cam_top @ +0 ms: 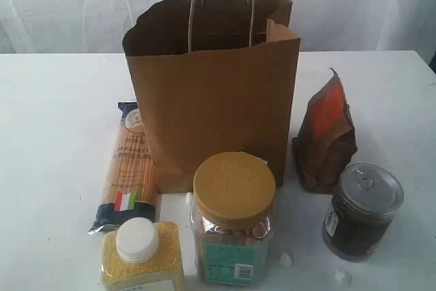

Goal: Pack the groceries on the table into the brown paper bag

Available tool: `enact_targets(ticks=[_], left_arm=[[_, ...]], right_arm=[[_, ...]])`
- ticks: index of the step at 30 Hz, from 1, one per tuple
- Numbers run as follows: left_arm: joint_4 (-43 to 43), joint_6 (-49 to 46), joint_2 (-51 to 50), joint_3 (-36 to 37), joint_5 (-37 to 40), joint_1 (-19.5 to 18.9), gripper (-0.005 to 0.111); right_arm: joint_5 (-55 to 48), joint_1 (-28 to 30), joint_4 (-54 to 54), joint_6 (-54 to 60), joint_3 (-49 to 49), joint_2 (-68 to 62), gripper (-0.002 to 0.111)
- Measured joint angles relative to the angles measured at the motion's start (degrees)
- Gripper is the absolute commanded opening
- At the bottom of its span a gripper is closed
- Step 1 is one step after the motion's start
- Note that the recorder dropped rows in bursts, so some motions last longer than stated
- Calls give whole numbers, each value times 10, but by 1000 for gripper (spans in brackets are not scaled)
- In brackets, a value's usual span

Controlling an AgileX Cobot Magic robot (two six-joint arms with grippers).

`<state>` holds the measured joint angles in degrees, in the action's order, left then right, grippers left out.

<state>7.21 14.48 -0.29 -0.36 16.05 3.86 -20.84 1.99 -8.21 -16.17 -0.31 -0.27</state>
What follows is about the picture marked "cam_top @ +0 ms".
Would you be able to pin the white crumb near jar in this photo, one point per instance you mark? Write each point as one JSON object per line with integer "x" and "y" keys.
{"x": 286, "y": 260}

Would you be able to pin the clear jar with yellow lid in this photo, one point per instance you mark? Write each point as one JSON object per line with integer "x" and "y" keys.
{"x": 231, "y": 218}

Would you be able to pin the dark can with silver lid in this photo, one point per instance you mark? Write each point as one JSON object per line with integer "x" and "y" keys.
{"x": 360, "y": 212}

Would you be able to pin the spaghetti packet with Italian flag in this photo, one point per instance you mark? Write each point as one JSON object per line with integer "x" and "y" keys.
{"x": 129, "y": 190}

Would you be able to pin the brown pouch with orange label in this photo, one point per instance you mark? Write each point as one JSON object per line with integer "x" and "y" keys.
{"x": 326, "y": 140}

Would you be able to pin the large brown paper bag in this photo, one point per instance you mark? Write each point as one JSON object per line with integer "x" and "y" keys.
{"x": 212, "y": 76}

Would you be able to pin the yellow millet bottle white cap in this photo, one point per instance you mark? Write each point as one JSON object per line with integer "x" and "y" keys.
{"x": 142, "y": 255}

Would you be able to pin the white crumb at front right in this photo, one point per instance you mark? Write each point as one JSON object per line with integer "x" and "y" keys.
{"x": 342, "y": 277}

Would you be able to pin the white crumb behind jar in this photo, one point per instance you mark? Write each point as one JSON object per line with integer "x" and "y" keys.
{"x": 189, "y": 198}

